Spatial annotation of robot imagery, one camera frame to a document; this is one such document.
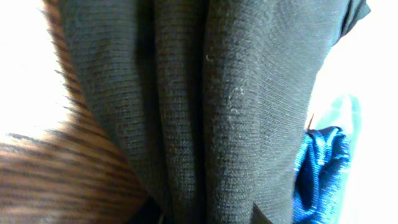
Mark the blue sequin fabric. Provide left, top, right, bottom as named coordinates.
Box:
left=292, top=93, right=363, bottom=224

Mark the black cloth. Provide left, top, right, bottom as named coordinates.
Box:
left=59, top=0, right=370, bottom=223

